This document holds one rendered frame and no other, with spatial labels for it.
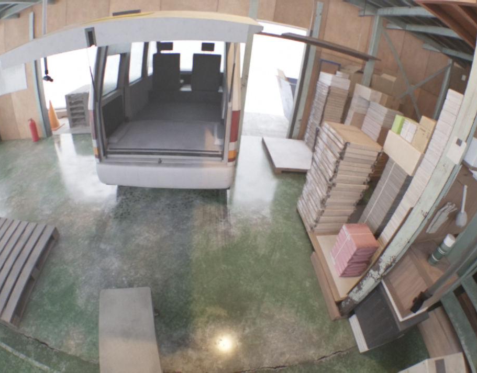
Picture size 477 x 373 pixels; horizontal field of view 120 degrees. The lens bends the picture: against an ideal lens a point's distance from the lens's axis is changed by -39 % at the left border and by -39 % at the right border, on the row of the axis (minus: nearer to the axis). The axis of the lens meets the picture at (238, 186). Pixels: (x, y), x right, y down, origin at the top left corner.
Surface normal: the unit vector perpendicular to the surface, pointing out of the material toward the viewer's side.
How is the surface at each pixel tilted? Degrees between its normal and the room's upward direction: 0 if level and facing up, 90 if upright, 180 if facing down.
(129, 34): 106
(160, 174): 86
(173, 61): 93
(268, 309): 0
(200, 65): 93
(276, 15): 90
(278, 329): 0
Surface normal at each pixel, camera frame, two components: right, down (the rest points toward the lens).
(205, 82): 0.07, 0.63
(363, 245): 0.11, -0.81
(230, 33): 0.11, 0.79
